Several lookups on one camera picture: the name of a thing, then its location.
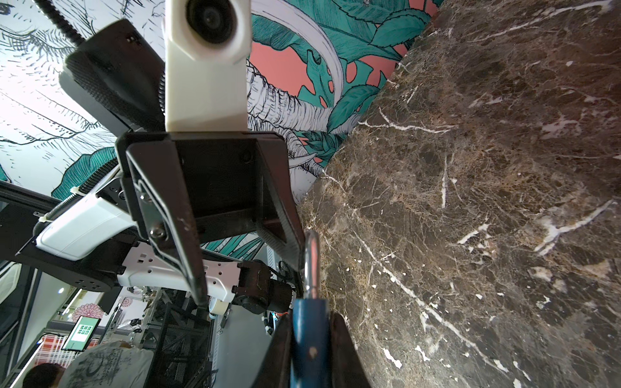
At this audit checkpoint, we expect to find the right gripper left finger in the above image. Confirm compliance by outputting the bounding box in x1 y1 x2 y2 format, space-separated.
252 314 294 388

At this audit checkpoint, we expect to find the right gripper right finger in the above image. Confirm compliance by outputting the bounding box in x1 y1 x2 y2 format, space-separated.
330 312 371 388

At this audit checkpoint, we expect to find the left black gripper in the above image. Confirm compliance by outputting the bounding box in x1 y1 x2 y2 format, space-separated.
116 132 305 307

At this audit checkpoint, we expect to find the blue padlock front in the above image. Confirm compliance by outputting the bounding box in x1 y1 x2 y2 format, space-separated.
290 231 332 387

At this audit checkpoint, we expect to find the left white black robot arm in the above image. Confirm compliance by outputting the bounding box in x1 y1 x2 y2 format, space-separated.
16 1 305 314

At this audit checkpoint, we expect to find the person in grey shirt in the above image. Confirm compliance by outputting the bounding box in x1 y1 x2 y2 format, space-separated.
22 341 154 388

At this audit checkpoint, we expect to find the green lit tablet screen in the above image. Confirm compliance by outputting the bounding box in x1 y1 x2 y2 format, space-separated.
61 316 100 352

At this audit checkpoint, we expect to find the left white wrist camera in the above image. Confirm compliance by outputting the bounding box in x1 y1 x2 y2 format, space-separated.
164 1 252 133

